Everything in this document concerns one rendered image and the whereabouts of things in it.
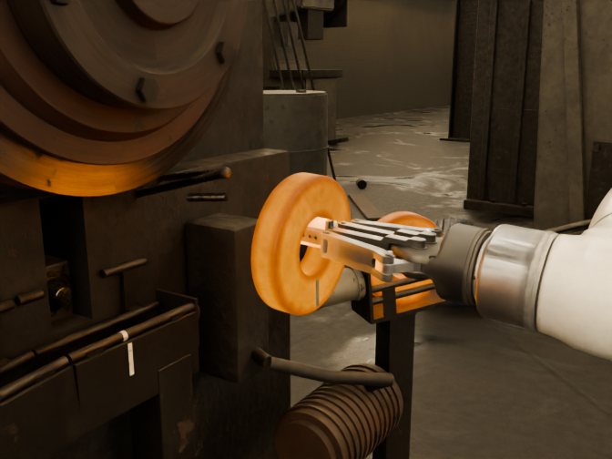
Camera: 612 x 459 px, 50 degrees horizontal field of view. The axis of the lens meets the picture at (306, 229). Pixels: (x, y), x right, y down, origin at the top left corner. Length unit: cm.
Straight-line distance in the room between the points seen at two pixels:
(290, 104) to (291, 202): 276
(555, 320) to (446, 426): 146
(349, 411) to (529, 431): 112
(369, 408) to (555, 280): 53
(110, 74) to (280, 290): 26
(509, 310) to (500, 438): 143
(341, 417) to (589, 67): 252
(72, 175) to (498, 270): 43
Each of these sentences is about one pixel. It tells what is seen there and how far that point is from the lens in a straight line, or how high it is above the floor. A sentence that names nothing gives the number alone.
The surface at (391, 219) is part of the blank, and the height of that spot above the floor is 78.
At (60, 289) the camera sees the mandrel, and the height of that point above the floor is 75.
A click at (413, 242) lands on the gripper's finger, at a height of 85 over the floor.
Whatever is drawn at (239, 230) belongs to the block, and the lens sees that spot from 91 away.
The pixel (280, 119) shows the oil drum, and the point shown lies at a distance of 340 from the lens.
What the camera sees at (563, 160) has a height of 58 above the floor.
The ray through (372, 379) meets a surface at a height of 56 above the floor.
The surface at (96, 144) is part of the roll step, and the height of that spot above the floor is 94.
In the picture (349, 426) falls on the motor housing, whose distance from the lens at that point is 99.
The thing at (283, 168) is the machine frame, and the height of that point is 84.
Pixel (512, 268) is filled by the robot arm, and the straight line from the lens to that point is 58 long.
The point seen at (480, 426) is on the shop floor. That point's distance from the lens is 205.
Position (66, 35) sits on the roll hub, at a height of 104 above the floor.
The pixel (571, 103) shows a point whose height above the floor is 85.
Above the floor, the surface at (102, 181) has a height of 90.
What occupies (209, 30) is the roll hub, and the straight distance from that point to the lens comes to 74.
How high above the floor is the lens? 102
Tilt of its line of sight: 14 degrees down
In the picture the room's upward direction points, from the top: straight up
